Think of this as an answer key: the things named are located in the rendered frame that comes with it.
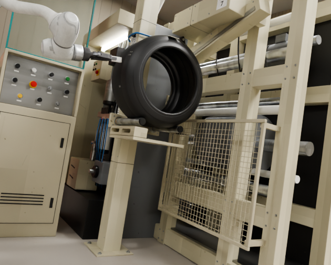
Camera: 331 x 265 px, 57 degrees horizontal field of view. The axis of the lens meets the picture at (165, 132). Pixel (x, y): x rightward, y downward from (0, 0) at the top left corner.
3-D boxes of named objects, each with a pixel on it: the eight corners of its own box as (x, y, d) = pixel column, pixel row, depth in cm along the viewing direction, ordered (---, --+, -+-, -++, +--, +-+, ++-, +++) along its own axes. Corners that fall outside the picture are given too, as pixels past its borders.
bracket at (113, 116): (107, 126, 209) (110, 112, 209) (156, 135, 230) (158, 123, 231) (109, 126, 206) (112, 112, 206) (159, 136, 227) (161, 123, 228)
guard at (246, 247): (157, 209, 235) (171, 119, 240) (159, 209, 236) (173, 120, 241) (247, 251, 160) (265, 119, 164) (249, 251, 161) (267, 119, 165)
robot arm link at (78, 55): (69, 45, 171) (80, 47, 174) (69, 61, 171) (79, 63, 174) (74, 41, 163) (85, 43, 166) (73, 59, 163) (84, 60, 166)
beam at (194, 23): (171, 33, 232) (174, 13, 233) (196, 43, 246) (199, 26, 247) (228, 8, 181) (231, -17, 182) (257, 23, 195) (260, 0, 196)
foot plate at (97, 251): (83, 243, 222) (84, 240, 222) (117, 242, 237) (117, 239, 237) (96, 257, 200) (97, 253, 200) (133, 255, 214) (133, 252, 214)
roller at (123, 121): (115, 125, 209) (114, 119, 208) (122, 123, 212) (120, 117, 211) (140, 125, 180) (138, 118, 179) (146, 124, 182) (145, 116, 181)
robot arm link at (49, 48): (69, 65, 168) (76, 50, 159) (39, 61, 160) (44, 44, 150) (68, 50, 173) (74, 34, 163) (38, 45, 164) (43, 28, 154)
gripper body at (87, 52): (84, 45, 166) (101, 48, 171) (79, 48, 173) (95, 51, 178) (84, 59, 166) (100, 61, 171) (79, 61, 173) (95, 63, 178)
